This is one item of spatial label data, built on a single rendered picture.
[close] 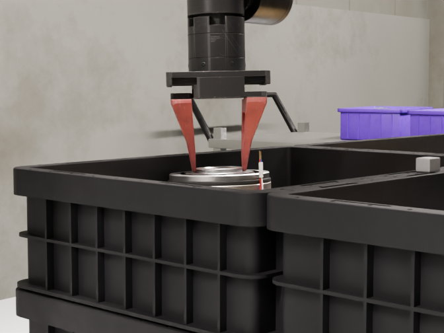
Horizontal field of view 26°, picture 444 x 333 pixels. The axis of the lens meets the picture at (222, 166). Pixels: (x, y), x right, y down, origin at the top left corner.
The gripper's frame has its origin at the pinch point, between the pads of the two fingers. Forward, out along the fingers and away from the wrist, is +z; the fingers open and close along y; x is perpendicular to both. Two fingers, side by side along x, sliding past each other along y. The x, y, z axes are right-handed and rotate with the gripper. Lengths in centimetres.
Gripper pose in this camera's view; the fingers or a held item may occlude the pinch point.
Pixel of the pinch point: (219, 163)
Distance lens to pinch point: 97.0
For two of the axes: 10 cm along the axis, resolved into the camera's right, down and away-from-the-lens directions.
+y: -10.0, 0.2, -0.5
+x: 0.5, 0.6, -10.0
